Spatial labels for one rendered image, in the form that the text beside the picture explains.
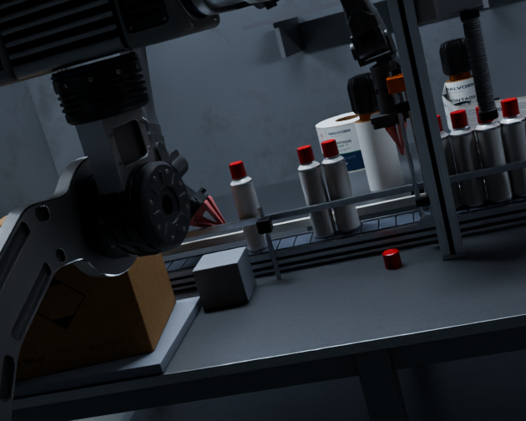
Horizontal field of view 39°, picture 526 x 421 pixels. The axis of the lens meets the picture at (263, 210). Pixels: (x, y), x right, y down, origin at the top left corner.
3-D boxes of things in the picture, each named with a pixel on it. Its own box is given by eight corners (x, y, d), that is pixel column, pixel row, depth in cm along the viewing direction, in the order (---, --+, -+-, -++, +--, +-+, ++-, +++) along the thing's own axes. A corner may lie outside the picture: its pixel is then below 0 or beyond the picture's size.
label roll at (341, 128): (399, 159, 217) (389, 111, 213) (335, 178, 215) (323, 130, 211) (379, 150, 236) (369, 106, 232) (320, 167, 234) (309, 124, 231)
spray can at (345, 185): (361, 223, 166) (340, 135, 161) (360, 230, 161) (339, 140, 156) (338, 227, 167) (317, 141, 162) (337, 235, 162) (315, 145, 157)
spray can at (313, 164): (337, 228, 167) (316, 142, 162) (336, 235, 162) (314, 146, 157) (316, 233, 168) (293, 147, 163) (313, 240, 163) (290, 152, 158)
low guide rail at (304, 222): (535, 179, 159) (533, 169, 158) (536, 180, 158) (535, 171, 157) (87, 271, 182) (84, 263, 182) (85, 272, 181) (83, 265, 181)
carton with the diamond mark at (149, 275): (177, 301, 157) (139, 181, 151) (154, 352, 134) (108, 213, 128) (46, 331, 161) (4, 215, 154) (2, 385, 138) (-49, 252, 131)
